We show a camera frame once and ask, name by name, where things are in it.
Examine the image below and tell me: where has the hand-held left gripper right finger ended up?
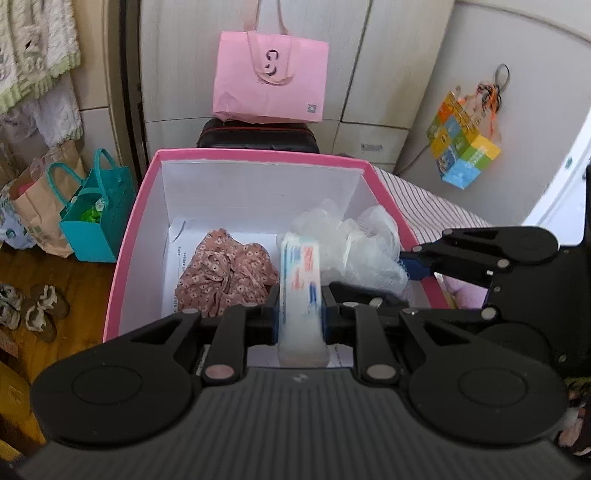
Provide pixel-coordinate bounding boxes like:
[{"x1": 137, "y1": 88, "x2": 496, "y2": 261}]
[{"x1": 322, "y1": 282, "x2": 482, "y2": 387}]

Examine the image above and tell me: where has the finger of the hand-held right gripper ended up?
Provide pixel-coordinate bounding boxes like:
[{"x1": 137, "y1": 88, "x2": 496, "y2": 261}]
[
  {"x1": 399, "y1": 226, "x2": 512, "y2": 291},
  {"x1": 416, "y1": 306, "x2": 501, "y2": 339}
]

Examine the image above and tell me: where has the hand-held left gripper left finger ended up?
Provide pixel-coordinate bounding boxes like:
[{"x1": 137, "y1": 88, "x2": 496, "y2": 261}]
[{"x1": 130, "y1": 301, "x2": 282, "y2": 387}]

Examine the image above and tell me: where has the pink cardboard box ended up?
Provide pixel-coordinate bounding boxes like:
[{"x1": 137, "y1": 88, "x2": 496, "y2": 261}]
[{"x1": 102, "y1": 148, "x2": 457, "y2": 368}]

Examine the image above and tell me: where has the pink cloth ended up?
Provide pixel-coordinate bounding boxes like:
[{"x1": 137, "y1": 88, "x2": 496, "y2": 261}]
[{"x1": 441, "y1": 274, "x2": 491, "y2": 310}]

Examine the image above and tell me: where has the striped bed sheet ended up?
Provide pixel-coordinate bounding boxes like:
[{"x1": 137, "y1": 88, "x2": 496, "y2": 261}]
[{"x1": 373, "y1": 165, "x2": 496, "y2": 259}]

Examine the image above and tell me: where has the white mesh bath puff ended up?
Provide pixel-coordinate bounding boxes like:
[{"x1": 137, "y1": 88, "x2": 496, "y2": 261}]
[{"x1": 290, "y1": 198, "x2": 410, "y2": 297}]

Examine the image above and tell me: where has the pink floral scrunchie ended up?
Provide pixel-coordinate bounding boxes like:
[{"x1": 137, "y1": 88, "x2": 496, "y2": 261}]
[{"x1": 174, "y1": 227, "x2": 281, "y2": 318}]

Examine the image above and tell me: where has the white door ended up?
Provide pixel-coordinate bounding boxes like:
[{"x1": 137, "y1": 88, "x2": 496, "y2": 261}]
[{"x1": 525, "y1": 131, "x2": 591, "y2": 252}]

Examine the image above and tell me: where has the dark floral cloth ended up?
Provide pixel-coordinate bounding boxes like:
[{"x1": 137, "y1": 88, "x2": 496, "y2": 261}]
[{"x1": 560, "y1": 376, "x2": 591, "y2": 459}]

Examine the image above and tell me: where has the white printed paper sheet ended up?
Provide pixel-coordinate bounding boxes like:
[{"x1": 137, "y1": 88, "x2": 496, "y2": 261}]
[{"x1": 167, "y1": 220, "x2": 356, "y2": 368}]

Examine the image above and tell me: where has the colourful gift bag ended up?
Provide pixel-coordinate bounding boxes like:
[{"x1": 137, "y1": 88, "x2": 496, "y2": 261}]
[{"x1": 427, "y1": 83, "x2": 502, "y2": 190}]

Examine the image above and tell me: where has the black suitcase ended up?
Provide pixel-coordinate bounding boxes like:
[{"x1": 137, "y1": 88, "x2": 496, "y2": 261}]
[{"x1": 196, "y1": 117, "x2": 321, "y2": 155}]

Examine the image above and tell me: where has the teal gift bag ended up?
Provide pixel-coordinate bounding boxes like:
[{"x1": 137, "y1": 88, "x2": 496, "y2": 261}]
[{"x1": 46, "y1": 148, "x2": 137, "y2": 264}]

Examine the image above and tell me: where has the white wardrobe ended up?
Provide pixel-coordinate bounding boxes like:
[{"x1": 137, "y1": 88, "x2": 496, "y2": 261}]
[{"x1": 139, "y1": 0, "x2": 457, "y2": 175}]

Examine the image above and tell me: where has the brown patterned slipper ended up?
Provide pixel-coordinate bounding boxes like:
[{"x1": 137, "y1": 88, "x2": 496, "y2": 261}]
[
  {"x1": 23, "y1": 283, "x2": 70, "y2": 343},
  {"x1": 0, "y1": 283, "x2": 24, "y2": 329}
]

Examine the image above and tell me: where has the pink paper shopping bag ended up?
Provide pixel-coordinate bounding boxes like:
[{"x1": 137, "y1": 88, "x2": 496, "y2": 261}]
[{"x1": 212, "y1": 0, "x2": 330, "y2": 124}]

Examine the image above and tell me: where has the brown paper bag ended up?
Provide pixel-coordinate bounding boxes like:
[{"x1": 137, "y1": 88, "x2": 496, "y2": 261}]
[{"x1": 9, "y1": 138, "x2": 87, "y2": 257}]

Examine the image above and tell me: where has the brown cardboard box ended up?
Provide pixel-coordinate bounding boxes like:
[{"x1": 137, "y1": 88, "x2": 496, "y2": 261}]
[{"x1": 0, "y1": 362, "x2": 47, "y2": 462}]

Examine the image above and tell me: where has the blue white printed bag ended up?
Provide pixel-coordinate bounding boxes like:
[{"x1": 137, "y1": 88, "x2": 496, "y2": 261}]
[{"x1": 0, "y1": 194, "x2": 36, "y2": 250}]

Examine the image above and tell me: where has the white lace cloth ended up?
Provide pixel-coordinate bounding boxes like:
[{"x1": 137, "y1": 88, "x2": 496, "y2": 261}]
[{"x1": 0, "y1": 76, "x2": 85, "y2": 151}]

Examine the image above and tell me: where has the cream towel with green trim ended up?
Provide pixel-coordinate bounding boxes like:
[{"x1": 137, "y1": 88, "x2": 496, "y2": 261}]
[{"x1": 0, "y1": 0, "x2": 82, "y2": 114}]

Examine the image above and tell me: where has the thin black cable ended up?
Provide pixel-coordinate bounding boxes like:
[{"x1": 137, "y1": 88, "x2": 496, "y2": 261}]
[{"x1": 396, "y1": 137, "x2": 435, "y2": 175}]

